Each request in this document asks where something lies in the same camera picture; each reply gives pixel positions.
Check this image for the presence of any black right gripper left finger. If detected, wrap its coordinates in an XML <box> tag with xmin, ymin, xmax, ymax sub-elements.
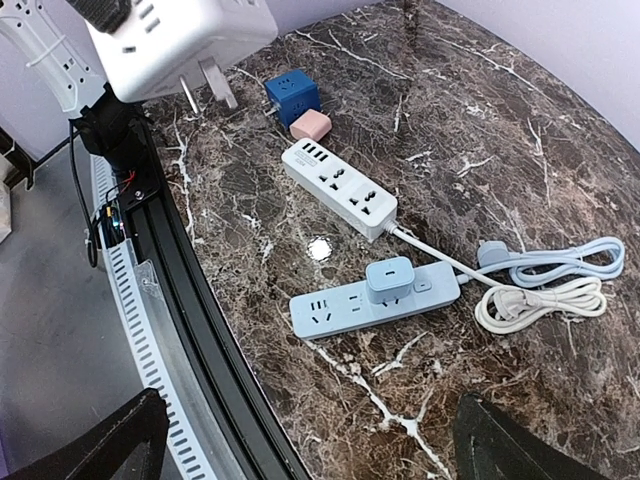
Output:
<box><xmin>7</xmin><ymin>388</ymin><xmax>169</xmax><ymax>479</ymax></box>

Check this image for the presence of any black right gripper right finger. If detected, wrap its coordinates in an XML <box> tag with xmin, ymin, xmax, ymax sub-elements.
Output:
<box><xmin>453</xmin><ymin>393</ymin><xmax>603</xmax><ymax>479</ymax></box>

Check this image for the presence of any light blue USB charger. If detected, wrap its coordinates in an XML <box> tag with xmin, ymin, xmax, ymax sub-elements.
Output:
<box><xmin>365</xmin><ymin>256</ymin><xmax>415</xmax><ymax>305</ymax></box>

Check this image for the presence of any white cube socket adapter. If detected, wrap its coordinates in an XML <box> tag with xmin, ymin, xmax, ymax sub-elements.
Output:
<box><xmin>88</xmin><ymin>0</ymin><xmax>278</xmax><ymax>111</ymax></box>

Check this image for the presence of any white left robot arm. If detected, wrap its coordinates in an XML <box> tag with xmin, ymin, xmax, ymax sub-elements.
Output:
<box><xmin>1</xmin><ymin>1</ymin><xmax>151</xmax><ymax>172</ymax></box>

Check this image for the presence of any light blue power strip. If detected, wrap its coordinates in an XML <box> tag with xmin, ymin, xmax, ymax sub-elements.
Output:
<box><xmin>289</xmin><ymin>261</ymin><xmax>461</xmax><ymax>340</ymax></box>

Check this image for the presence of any small circuit board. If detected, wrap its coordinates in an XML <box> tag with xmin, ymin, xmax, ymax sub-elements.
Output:
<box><xmin>99</xmin><ymin>200</ymin><xmax>126</xmax><ymax>249</ymax></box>

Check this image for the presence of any white power strip with USB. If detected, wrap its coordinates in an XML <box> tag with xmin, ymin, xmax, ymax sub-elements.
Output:
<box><xmin>281</xmin><ymin>138</ymin><xmax>398</xmax><ymax>242</ymax></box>

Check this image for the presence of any pink USB charger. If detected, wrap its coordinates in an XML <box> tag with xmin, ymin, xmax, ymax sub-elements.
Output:
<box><xmin>289</xmin><ymin>109</ymin><xmax>332</xmax><ymax>142</ymax></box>

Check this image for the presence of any blue cube socket adapter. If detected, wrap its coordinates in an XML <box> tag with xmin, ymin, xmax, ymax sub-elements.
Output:
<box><xmin>264</xmin><ymin>69</ymin><xmax>321</xmax><ymax>129</ymax></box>

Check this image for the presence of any white slotted cable duct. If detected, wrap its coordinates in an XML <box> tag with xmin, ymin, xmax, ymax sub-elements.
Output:
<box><xmin>89</xmin><ymin>154</ymin><xmax>246</xmax><ymax>480</ymax></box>

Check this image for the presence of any white power cable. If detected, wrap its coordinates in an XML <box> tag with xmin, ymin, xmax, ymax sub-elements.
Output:
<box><xmin>384</xmin><ymin>222</ymin><xmax>609</xmax><ymax>335</ymax></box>

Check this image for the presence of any light blue power cable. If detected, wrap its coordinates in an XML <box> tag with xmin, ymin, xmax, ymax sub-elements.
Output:
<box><xmin>452</xmin><ymin>236</ymin><xmax>626</xmax><ymax>290</ymax></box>

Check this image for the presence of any black frame rail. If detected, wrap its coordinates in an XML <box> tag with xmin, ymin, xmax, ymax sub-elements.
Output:
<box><xmin>127</xmin><ymin>120</ymin><xmax>310</xmax><ymax>479</ymax></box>

